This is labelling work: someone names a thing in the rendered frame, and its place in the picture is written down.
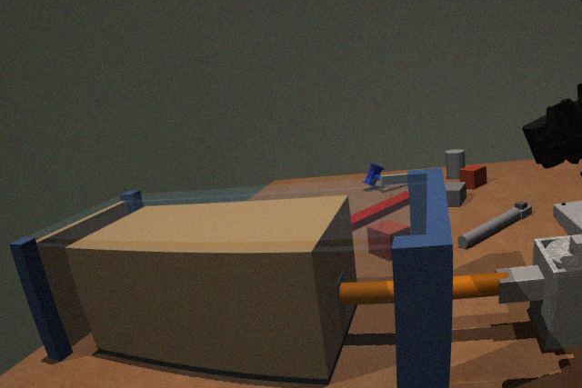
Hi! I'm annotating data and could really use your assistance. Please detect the grey cylinder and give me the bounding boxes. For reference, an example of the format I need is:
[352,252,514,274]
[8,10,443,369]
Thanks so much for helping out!
[445,150,466,179]

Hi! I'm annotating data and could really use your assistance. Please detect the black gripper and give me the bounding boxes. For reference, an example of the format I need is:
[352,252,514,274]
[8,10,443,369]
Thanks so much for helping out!
[566,150,582,164]

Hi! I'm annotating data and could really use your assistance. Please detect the crank handle with blue knob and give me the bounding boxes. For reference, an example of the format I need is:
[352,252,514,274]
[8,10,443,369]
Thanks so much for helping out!
[366,163,407,178]

